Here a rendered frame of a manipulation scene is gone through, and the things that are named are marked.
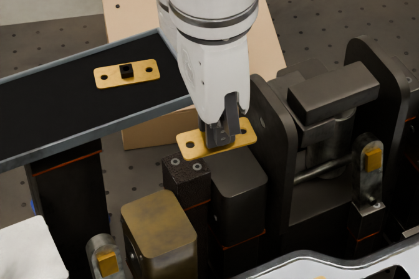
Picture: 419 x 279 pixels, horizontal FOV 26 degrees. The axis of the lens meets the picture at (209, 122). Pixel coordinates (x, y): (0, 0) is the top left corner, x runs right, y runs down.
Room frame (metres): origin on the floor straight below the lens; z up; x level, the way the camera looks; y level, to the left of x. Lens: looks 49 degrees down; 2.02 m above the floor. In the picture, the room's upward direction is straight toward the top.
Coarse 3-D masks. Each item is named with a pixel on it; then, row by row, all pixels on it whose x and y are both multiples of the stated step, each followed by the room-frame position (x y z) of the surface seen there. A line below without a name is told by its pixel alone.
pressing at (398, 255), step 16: (400, 240) 0.69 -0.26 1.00; (416, 240) 0.68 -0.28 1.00; (288, 256) 0.66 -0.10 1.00; (304, 256) 0.66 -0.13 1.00; (320, 256) 0.66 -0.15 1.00; (368, 256) 0.66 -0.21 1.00; (384, 256) 0.66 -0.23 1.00; (400, 256) 0.66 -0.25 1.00; (416, 256) 0.66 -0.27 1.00; (240, 272) 0.64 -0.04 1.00; (256, 272) 0.63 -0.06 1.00; (272, 272) 0.64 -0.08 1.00; (288, 272) 0.64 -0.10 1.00; (304, 272) 0.64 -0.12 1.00; (320, 272) 0.64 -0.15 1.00; (336, 272) 0.64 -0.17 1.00; (352, 272) 0.64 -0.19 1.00; (368, 272) 0.64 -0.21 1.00; (416, 272) 0.64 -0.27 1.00
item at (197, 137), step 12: (240, 120) 0.67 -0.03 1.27; (192, 132) 0.65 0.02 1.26; (204, 132) 0.65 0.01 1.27; (252, 132) 0.65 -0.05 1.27; (180, 144) 0.63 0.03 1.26; (204, 144) 0.63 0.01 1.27; (228, 144) 0.63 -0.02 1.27; (240, 144) 0.63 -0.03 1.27; (192, 156) 0.62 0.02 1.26; (204, 156) 0.62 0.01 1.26
